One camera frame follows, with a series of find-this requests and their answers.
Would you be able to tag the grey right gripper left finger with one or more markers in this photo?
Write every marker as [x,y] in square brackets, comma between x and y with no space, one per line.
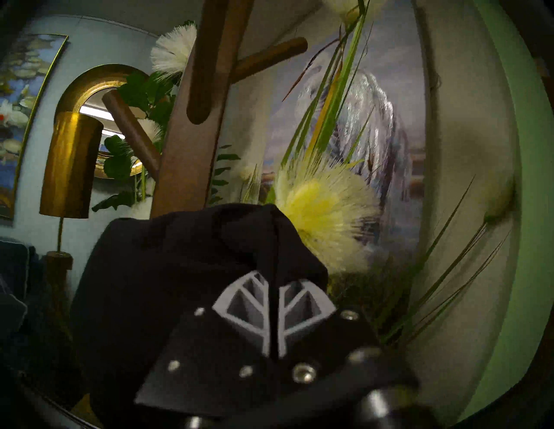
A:
[242,311]

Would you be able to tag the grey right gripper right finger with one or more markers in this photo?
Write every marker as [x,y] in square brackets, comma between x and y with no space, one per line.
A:
[303,309]

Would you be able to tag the black jacket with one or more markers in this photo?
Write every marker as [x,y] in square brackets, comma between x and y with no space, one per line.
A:
[151,268]

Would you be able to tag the brown wooden coat rack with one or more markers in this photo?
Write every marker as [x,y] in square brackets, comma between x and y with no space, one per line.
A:
[190,164]

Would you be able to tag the tall grass plant white puffs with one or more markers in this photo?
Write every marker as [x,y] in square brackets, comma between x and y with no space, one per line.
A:
[329,207]

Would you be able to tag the gold floor lamp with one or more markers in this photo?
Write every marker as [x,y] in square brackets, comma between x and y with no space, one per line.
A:
[71,164]

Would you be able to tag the green wooden shelf cabinet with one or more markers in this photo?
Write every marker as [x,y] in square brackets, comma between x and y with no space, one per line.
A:
[532,173]

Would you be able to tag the gold arched mirror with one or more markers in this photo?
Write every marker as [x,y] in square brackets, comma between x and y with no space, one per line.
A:
[82,84]

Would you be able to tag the water lily painting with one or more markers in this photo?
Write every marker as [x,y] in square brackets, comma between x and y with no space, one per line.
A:
[26,86]

